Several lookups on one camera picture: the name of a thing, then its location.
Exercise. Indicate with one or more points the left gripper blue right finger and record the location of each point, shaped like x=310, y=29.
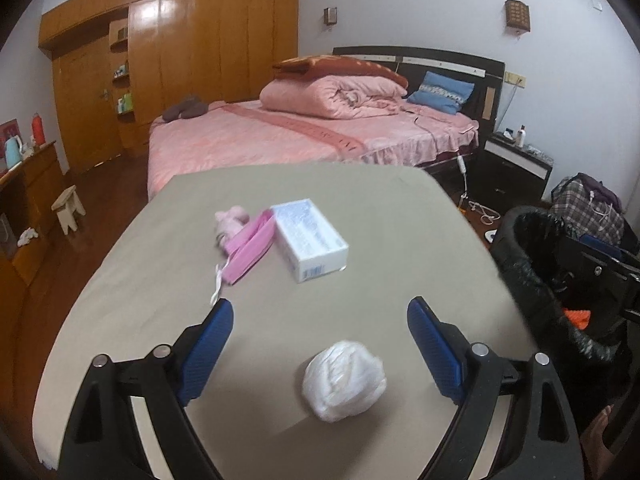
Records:
x=539, y=441

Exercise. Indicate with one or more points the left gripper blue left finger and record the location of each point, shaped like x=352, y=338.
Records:
x=102, y=439

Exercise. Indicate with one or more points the orange foam net sleeve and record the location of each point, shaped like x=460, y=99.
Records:
x=579, y=318

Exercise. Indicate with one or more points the white plastic bag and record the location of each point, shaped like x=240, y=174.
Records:
x=342, y=381

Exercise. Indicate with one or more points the pink face mask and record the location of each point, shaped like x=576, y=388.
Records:
x=244, y=251

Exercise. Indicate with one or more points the pink sock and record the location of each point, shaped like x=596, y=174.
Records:
x=229, y=223

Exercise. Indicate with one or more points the white blue medicine box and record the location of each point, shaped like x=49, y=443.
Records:
x=308, y=241

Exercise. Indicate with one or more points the black lined trash bin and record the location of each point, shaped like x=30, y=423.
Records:
x=593, y=372

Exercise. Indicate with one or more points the plaid cloth covered chair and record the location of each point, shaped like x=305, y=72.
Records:
x=589, y=207

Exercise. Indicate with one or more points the black white nightstand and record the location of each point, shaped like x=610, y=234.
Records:
x=505, y=176

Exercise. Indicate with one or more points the white lotion bottle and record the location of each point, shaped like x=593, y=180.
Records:
x=520, y=137

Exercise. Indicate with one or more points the beige table cover cloth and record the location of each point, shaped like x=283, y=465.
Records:
x=406, y=239

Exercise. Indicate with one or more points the blue pillow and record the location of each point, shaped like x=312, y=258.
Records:
x=442, y=93

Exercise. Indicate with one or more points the small white stool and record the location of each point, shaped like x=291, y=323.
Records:
x=66, y=207

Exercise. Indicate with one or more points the wooden sideboard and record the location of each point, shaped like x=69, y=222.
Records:
x=27, y=193

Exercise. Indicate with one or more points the light blue kettle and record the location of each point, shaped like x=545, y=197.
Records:
x=13, y=151

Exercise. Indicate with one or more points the red thermos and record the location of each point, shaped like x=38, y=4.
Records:
x=37, y=130

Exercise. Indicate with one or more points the folded pink quilt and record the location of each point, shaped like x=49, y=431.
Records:
x=334, y=97

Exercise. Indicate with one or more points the red picture frames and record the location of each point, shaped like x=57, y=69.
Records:
x=8, y=130

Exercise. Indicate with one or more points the bed with pink sheet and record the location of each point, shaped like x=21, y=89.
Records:
x=246, y=134

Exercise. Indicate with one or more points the folded red blanket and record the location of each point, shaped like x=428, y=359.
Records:
x=309, y=68

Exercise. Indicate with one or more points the dark slippers on bed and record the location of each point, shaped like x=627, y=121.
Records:
x=189, y=107

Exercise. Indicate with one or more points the wooden wardrobe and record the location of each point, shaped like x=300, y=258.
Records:
x=117, y=64

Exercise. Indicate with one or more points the wall socket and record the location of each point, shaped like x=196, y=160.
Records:
x=515, y=79

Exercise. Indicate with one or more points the brown wall lamp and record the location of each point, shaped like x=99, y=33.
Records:
x=517, y=15

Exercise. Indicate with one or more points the small wall lamp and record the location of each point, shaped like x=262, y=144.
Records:
x=330, y=16

